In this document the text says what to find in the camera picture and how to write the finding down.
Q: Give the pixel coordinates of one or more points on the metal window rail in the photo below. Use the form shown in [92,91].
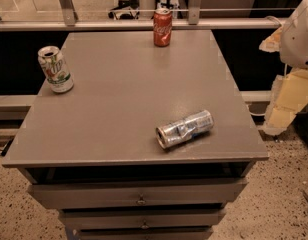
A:
[268,22]

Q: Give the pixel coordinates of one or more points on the grey drawer cabinet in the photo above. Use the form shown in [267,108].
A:
[92,153]

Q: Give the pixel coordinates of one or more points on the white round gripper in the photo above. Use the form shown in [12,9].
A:
[298,40]

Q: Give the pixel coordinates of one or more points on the crushed silver redbull can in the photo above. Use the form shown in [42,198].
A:
[184,129]

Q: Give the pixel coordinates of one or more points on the green white 7up can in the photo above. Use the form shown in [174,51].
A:
[55,69]

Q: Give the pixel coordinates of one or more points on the red coca-cola can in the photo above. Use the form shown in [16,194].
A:
[162,27]

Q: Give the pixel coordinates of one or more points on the black office chair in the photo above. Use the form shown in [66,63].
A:
[126,9]

